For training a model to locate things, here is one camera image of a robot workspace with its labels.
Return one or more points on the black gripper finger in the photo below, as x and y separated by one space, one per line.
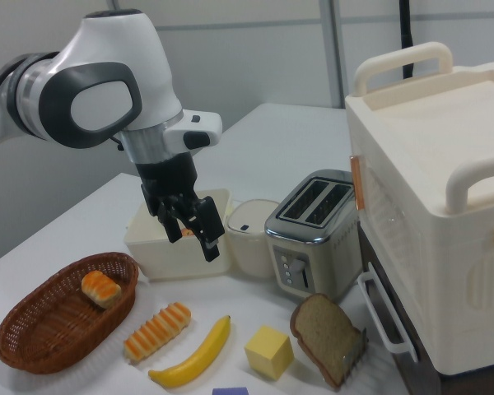
172 222
206 222

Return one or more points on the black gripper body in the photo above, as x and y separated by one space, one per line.
169 177

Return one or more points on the purple cube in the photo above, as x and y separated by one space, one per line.
230 391

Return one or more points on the yellow cube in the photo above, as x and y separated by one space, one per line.
267 351

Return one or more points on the red apple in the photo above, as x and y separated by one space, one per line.
186 233

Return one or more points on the open white plastic container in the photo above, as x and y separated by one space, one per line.
148 251

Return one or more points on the small white lidded container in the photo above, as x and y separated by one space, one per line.
247 247

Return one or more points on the short striped bread loaf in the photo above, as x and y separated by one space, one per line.
101 288

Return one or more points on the long striped bread roll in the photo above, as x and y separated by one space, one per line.
158 331

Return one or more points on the chrome two-slot toaster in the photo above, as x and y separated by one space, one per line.
313 255

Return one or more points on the yellow banana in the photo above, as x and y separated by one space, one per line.
197 358

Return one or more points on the brown bread slice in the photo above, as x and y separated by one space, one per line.
323 335

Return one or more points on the brown wicker basket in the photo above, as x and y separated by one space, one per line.
45 329

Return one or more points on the black camera stand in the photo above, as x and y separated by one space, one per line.
406 37

